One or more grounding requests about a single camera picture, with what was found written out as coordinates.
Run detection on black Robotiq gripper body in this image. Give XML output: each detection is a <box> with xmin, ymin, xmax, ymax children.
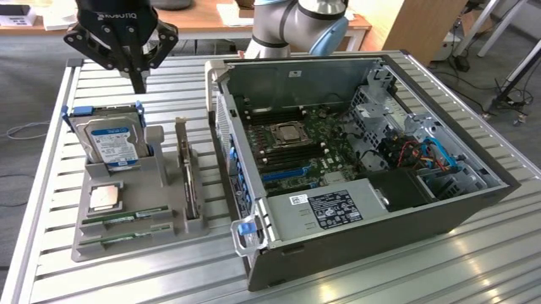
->
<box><xmin>74</xmin><ymin>0</ymin><xmax>161</xmax><ymax>70</ymax></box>

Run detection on green RAM stick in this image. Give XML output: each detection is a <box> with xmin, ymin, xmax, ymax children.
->
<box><xmin>78</xmin><ymin>232</ymin><xmax>153</xmax><ymax>247</ymax></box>
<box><xmin>81</xmin><ymin>205</ymin><xmax>169</xmax><ymax>226</ymax></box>

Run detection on white book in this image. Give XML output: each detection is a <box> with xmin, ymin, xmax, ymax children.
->
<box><xmin>41</xmin><ymin>12</ymin><xmax>77</xmax><ymax>32</ymax></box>

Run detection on wooden desk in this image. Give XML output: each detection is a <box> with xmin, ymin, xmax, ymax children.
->
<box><xmin>133</xmin><ymin>0</ymin><xmax>372</xmax><ymax>60</ymax></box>
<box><xmin>0</xmin><ymin>0</ymin><xmax>137</xmax><ymax>41</ymax></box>

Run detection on dark bowl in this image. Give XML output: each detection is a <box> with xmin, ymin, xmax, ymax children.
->
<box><xmin>150</xmin><ymin>0</ymin><xmax>196</xmax><ymax>11</ymax></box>

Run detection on black and white box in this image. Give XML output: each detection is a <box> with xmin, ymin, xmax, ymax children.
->
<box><xmin>0</xmin><ymin>4</ymin><xmax>37</xmax><ymax>27</ymax></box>

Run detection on white paper stack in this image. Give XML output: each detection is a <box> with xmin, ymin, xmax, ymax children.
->
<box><xmin>216</xmin><ymin>3</ymin><xmax>256</xmax><ymax>28</ymax></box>

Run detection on brown cardboard box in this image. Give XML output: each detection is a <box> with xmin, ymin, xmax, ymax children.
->
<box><xmin>233</xmin><ymin>0</ymin><xmax>257</xmax><ymax>18</ymax></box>

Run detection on hard disk with blue rails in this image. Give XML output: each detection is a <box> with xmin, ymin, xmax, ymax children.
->
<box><xmin>61</xmin><ymin>100</ymin><xmax>146</xmax><ymax>174</ymax></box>

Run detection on silver CPU chip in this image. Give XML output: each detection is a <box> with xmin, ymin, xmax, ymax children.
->
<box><xmin>280</xmin><ymin>125</ymin><xmax>303</xmax><ymax>143</ymax></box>
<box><xmin>86</xmin><ymin>185</ymin><xmax>122</xmax><ymax>212</ymax></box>

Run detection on graphics card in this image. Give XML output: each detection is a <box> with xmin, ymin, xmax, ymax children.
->
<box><xmin>173</xmin><ymin>116</ymin><xmax>204</xmax><ymax>222</ymax></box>

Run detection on grey parts rack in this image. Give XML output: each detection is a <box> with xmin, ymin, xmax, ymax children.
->
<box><xmin>70</xmin><ymin>124</ymin><xmax>211</xmax><ymax>263</ymax></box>

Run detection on blue expansion slot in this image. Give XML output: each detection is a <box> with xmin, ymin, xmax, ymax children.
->
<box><xmin>260</xmin><ymin>167</ymin><xmax>307</xmax><ymax>182</ymax></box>

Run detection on green motherboard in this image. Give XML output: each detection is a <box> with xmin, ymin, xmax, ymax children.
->
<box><xmin>240</xmin><ymin>104</ymin><xmax>369</xmax><ymax>198</ymax></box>

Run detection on perforated metal drive cage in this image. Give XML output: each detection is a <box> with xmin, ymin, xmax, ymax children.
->
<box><xmin>348</xmin><ymin>84</ymin><xmax>423</xmax><ymax>165</ymax></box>

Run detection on silver chipset heatsink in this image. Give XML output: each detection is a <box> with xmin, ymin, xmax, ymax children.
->
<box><xmin>321</xmin><ymin>172</ymin><xmax>352</xmax><ymax>187</ymax></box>

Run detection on wooden cabinet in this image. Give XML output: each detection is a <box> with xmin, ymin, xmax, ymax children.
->
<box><xmin>381</xmin><ymin>0</ymin><xmax>470</xmax><ymax>66</ymax></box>

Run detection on grey power supply unit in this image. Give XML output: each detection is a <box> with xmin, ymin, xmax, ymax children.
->
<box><xmin>256</xmin><ymin>179</ymin><xmax>390</xmax><ymax>250</ymax></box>

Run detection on white box device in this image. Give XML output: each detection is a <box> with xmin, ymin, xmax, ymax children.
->
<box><xmin>431</xmin><ymin>30</ymin><xmax>456</xmax><ymax>63</ymax></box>

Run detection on black power adapter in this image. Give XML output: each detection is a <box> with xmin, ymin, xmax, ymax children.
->
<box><xmin>447</xmin><ymin>55</ymin><xmax>472</xmax><ymax>73</ymax></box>

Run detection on black wheeled stand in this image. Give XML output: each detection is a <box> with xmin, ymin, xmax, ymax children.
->
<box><xmin>480</xmin><ymin>74</ymin><xmax>541</xmax><ymax>127</ymax></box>

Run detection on black open PC case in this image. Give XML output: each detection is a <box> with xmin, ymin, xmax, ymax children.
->
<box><xmin>204</xmin><ymin>49</ymin><xmax>520</xmax><ymax>293</ymax></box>

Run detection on metal disk bay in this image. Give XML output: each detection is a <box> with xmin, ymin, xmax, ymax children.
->
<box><xmin>415</xmin><ymin>167</ymin><xmax>494</xmax><ymax>203</ymax></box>

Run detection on white floor cable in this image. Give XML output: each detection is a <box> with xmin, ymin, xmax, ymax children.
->
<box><xmin>5</xmin><ymin>122</ymin><xmax>52</xmax><ymax>141</ymax></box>

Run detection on red power wires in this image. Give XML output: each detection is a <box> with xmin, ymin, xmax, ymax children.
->
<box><xmin>399</xmin><ymin>140</ymin><xmax>428</xmax><ymax>167</ymax></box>

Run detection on blue SATA wire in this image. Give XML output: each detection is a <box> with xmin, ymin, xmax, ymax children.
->
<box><xmin>420</xmin><ymin>136</ymin><xmax>462</xmax><ymax>174</ymax></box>

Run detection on white table frame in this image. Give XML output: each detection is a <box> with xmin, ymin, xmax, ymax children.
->
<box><xmin>454</xmin><ymin>0</ymin><xmax>541</xmax><ymax>92</ymax></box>

